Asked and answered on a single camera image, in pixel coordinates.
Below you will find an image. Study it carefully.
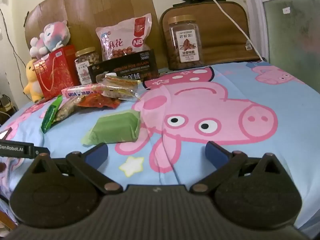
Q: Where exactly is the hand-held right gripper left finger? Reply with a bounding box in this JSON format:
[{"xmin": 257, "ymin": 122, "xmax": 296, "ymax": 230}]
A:
[{"xmin": 31, "ymin": 142, "xmax": 123, "ymax": 196}]

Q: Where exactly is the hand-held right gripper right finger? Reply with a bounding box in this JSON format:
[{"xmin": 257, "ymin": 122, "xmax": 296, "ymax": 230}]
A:
[{"xmin": 190, "ymin": 141, "xmax": 287, "ymax": 195}]

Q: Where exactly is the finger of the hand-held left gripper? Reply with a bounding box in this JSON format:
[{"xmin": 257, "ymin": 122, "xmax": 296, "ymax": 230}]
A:
[{"xmin": 34, "ymin": 146, "xmax": 51, "ymax": 157}]

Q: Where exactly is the pale green block packet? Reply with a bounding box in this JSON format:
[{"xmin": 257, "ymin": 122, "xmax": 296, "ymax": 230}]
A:
[{"xmin": 81, "ymin": 110, "xmax": 141, "ymax": 146}]

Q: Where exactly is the narrow bright green packet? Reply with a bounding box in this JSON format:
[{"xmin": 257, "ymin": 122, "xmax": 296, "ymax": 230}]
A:
[{"xmin": 41, "ymin": 95, "xmax": 63, "ymax": 134}]

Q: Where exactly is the clear nut packet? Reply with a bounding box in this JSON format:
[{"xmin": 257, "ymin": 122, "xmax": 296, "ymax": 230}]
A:
[{"xmin": 54, "ymin": 96, "xmax": 83, "ymax": 123}]

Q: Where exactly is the red spicy snack packet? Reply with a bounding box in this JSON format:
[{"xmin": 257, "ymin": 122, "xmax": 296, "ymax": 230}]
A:
[{"xmin": 75, "ymin": 94, "xmax": 123, "ymax": 109}]

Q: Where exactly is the pink and white snack packet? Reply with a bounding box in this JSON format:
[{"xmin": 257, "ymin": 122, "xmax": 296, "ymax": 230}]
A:
[{"xmin": 61, "ymin": 85, "xmax": 105, "ymax": 99}]

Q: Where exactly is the clear yellow-trimmed snack packet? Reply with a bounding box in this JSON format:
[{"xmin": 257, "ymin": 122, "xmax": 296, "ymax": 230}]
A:
[{"xmin": 101, "ymin": 74, "xmax": 142, "ymax": 101}]

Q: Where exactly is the black cardboard box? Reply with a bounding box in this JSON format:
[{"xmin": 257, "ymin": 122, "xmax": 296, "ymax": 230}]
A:
[{"xmin": 89, "ymin": 49, "xmax": 160, "ymax": 84}]

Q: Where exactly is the cartoon pig printed bedsheet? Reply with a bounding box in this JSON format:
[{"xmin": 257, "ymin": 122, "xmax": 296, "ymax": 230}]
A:
[{"xmin": 0, "ymin": 60, "xmax": 320, "ymax": 230}]

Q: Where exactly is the yellow plush duck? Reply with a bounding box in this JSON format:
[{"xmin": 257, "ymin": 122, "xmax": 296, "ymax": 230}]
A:
[{"xmin": 23, "ymin": 59, "xmax": 44, "ymax": 103}]

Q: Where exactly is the red gift box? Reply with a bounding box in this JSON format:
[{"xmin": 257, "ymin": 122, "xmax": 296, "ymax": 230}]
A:
[{"xmin": 33, "ymin": 44, "xmax": 80, "ymax": 98}]

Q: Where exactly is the small nut jar gold lid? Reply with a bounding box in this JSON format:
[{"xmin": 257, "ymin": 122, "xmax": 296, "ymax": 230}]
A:
[{"xmin": 74, "ymin": 47, "xmax": 100, "ymax": 85}]

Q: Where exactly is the tall pecan jar gold lid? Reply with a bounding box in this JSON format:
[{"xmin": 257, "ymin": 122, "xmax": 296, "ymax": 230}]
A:
[{"xmin": 167, "ymin": 15, "xmax": 204, "ymax": 71}]

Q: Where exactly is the pink and blue plush toy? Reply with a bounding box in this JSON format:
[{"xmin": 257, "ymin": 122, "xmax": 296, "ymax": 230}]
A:
[{"xmin": 29, "ymin": 20, "xmax": 71, "ymax": 59}]

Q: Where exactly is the large white snack bag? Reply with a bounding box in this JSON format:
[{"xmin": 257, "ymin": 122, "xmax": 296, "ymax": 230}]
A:
[{"xmin": 96, "ymin": 12, "xmax": 152, "ymax": 60}]

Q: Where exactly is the brown chair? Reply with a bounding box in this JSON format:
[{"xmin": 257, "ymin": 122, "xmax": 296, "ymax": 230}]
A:
[{"xmin": 159, "ymin": 0, "xmax": 264, "ymax": 68}]

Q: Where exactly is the frosted glass door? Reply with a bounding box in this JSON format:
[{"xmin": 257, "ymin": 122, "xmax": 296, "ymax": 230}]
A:
[{"xmin": 246, "ymin": 0, "xmax": 320, "ymax": 92}]

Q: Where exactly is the brown cardboard sheet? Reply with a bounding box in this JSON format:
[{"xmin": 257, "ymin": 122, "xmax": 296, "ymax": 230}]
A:
[{"xmin": 24, "ymin": 0, "xmax": 168, "ymax": 68}]

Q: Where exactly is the white cable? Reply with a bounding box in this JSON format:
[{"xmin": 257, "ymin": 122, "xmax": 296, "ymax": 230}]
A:
[{"xmin": 192, "ymin": 0, "xmax": 265, "ymax": 61}]

